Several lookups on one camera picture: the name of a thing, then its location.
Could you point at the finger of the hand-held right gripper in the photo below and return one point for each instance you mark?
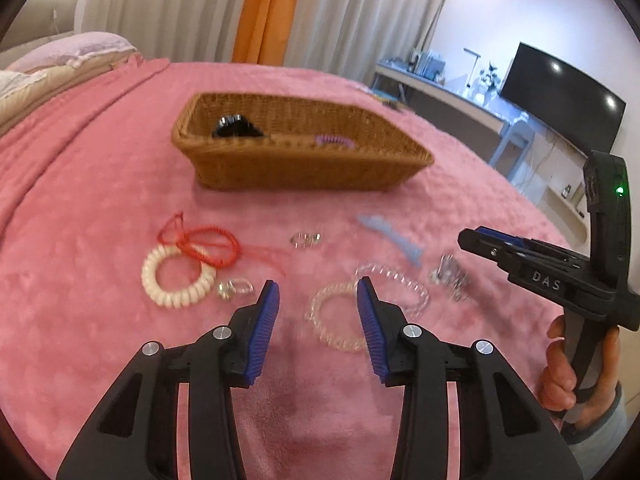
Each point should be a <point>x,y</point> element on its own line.
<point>530,275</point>
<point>505,237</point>

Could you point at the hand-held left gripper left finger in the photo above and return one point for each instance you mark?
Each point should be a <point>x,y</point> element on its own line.
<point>260,330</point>

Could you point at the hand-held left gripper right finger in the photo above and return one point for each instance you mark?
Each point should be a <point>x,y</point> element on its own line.
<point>372,330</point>

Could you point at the brown wicker basket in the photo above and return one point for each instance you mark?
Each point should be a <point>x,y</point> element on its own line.
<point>300,165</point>

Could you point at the person's right hand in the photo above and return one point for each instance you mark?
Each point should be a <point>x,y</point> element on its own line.
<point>555,370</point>

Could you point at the silver metal hair clip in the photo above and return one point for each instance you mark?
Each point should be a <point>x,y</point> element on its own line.
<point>450,277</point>

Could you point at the white television cabinet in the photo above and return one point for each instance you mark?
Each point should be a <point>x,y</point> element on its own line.
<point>555,185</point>

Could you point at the light blue hair clip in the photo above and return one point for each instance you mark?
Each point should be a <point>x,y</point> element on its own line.
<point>395,240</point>

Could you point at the white desk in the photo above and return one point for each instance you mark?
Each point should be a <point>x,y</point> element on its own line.
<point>450,97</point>

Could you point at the black television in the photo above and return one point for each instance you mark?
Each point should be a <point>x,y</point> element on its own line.
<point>565,95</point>

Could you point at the vase of flowers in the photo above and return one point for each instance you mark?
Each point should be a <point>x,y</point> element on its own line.
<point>487,82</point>

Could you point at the white desk lamp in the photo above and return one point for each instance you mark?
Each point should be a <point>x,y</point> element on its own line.
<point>472,67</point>

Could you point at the desk organizer with bottles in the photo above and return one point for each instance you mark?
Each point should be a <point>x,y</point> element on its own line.
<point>427,64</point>

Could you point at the pink blanket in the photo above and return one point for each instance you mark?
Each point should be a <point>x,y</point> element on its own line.
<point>100,210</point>

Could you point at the black hair claw clip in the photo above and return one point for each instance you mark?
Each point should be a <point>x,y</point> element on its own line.
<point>237,127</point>

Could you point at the white curtain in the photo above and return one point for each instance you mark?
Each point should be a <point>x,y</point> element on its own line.
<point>365,15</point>
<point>160,5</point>

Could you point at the orange curtain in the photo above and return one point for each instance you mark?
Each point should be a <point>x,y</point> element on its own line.
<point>265,10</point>

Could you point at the beige quilt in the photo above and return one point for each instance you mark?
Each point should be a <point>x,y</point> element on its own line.
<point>35,90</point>

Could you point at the pink pillow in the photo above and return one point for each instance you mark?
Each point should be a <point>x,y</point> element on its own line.
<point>80,50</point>

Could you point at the beige headboard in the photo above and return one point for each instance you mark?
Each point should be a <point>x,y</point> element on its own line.
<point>35,22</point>

